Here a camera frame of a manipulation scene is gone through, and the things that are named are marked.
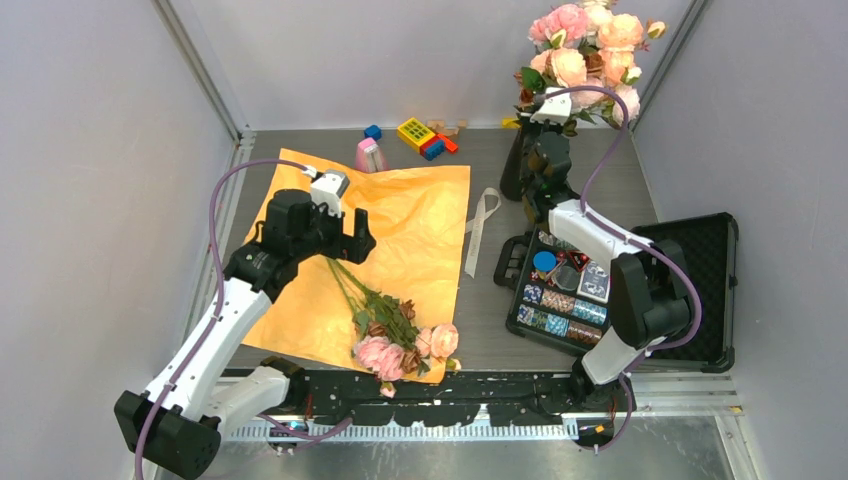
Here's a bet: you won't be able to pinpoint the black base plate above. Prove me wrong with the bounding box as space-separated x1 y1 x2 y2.
266 370 627 427

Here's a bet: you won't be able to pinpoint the black poker chip case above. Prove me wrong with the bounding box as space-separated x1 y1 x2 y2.
493 211 741 374

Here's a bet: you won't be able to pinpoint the red blue toy blocks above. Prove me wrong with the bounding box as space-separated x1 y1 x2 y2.
419 134 459 161

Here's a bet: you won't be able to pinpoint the orange yellow wrapping paper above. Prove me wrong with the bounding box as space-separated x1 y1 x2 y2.
243 149 471 370

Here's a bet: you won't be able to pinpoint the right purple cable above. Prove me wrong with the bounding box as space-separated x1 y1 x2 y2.
539 84 704 455

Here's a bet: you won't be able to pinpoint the orange flower bouquet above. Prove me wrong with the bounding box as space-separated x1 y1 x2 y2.
327 259 462 399

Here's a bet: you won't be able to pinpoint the wooden toy pieces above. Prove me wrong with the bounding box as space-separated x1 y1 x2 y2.
425 119 468 137

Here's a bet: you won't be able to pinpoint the black vase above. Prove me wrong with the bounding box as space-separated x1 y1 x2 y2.
499 128 526 202

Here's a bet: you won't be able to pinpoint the yellow toy block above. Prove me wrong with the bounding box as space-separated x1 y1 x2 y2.
396 117 436 152

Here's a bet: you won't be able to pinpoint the pink metronome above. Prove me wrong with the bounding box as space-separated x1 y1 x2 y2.
354 138 389 173

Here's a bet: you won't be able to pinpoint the blue round chip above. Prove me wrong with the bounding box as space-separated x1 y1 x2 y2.
532 251 558 274

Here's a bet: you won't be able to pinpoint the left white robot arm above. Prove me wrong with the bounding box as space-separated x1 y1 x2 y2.
114 166 376 479

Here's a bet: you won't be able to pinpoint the pink flowers in vase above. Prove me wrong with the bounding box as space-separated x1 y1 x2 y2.
514 1 668 136

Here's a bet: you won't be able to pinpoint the blue toy block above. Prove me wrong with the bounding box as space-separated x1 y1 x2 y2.
363 124 383 141

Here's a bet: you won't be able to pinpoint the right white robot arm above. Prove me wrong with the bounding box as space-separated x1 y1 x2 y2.
522 85 703 411

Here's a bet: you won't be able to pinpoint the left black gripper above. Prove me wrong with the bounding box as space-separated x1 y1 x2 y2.
292 197 374 264

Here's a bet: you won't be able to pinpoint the cream printed ribbon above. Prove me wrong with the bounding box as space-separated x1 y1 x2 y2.
463 187 502 278

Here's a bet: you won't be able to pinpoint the small yellow toy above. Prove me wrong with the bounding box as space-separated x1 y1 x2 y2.
501 117 522 129

